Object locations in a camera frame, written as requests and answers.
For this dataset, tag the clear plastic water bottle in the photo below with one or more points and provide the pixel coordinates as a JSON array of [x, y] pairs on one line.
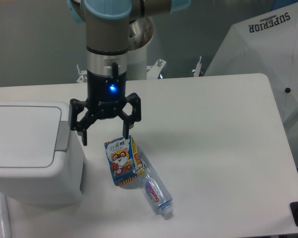
[[154, 187]]

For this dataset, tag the white metal mounting frame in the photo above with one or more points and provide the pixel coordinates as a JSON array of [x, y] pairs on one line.
[[152, 72]]

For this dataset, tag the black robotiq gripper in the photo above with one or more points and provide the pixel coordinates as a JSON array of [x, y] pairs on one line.
[[105, 100]]

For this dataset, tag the white trash can lid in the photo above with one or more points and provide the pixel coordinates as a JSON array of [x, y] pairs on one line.
[[28, 136]]

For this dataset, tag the white trash can body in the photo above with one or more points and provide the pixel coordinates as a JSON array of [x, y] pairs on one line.
[[59, 183]]

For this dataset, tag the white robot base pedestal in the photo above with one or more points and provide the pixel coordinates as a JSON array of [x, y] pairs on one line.
[[137, 64]]

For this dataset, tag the colourful cartoon snack bag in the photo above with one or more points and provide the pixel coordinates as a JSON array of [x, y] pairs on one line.
[[124, 161]]

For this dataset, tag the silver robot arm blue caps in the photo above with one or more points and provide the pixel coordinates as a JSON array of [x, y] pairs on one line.
[[107, 44]]

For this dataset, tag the white superior umbrella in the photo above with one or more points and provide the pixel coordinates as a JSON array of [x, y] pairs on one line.
[[266, 44]]

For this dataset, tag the grey trash can push button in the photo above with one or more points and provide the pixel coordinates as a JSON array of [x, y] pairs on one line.
[[63, 136]]

